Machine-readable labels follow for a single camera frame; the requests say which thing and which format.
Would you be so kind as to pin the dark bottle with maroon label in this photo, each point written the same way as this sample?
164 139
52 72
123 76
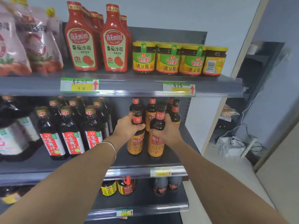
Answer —
174 183
160 187

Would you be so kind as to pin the green and yellow price tag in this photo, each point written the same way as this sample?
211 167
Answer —
79 85
124 212
160 172
178 89

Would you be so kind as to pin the grey metal shelf unit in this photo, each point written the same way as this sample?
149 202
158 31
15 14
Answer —
140 88

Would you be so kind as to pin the orange and white snack packet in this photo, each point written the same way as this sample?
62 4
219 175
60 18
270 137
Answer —
229 112

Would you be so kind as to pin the white power strip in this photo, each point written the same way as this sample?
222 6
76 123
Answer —
249 146

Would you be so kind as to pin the cluster of orange-label bottles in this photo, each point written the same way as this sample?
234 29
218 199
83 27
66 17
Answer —
151 114

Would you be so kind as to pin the dark orange-label sauce bottle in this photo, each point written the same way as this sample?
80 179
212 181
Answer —
136 143
156 146

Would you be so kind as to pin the beige door frame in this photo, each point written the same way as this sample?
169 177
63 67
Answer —
243 51

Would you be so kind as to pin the beige door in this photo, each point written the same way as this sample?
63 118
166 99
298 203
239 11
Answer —
280 174

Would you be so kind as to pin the white crumpled bag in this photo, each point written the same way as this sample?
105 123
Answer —
225 146

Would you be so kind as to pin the person's left hand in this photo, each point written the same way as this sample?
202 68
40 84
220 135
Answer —
123 129

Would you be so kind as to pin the large dark white-label bottle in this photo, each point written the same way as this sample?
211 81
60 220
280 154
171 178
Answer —
30 128
11 139

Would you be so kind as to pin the person's right fingers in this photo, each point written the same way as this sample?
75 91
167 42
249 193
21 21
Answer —
156 133

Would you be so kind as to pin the person's right forearm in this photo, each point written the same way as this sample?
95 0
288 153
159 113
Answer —
222 191

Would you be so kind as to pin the person's left forearm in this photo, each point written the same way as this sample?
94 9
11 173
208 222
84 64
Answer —
70 184

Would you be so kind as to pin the group of red ketchup bottles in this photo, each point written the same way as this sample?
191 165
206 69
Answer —
81 46

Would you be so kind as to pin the person's left fingers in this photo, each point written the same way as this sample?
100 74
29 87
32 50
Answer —
139 127

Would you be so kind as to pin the dark bottle with yellow label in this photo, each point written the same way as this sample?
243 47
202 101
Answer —
10 197
108 188

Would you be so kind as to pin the person's right hand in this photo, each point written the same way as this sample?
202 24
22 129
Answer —
170 135

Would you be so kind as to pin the group of yellow-lidded sauce jars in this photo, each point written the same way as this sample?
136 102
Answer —
168 59

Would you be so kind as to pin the black storage rack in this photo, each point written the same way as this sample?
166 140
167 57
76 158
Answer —
261 67

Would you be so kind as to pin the group of red-label dark bottles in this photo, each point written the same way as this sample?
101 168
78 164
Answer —
70 135

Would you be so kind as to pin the pink tomato sauce pouch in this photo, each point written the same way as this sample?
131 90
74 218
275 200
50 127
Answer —
10 48
56 27
41 44

